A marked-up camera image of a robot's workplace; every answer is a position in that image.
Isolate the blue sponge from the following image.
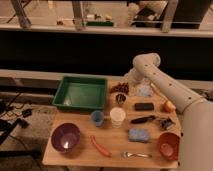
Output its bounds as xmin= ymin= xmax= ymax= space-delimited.
xmin=128 ymin=128 xmax=150 ymax=143

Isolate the silver fork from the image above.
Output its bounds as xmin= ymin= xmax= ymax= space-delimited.
xmin=121 ymin=151 xmax=152 ymax=158

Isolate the green plastic tray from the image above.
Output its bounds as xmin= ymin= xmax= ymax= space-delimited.
xmin=52 ymin=76 xmax=107 ymax=111

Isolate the white plastic cup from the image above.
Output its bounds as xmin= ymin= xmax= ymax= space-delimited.
xmin=110 ymin=107 xmax=126 ymax=128

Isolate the orange carrot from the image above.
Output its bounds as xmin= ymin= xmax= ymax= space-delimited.
xmin=90 ymin=135 xmax=111 ymax=157

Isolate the clear plastic bag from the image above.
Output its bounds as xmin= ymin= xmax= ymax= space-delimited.
xmin=135 ymin=84 xmax=153 ymax=97

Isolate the black rectangular block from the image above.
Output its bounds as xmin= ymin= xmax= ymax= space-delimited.
xmin=134 ymin=103 xmax=154 ymax=111

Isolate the orange bowl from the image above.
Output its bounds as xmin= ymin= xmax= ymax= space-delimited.
xmin=157 ymin=132 xmax=180 ymax=161

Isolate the purple bowl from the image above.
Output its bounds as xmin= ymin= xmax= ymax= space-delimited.
xmin=51 ymin=123 xmax=80 ymax=153

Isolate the blue plastic cup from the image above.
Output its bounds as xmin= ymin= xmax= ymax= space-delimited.
xmin=91 ymin=110 xmax=104 ymax=127

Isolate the wooden spatula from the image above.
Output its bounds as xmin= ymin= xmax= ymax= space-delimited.
xmin=151 ymin=83 xmax=163 ymax=98

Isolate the dark red grape bunch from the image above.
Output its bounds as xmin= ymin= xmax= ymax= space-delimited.
xmin=110 ymin=83 xmax=129 ymax=94

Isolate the small metal cup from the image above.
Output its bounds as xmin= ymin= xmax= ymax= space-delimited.
xmin=116 ymin=93 xmax=126 ymax=105

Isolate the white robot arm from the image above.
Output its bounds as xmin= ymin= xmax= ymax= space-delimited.
xmin=126 ymin=53 xmax=213 ymax=171

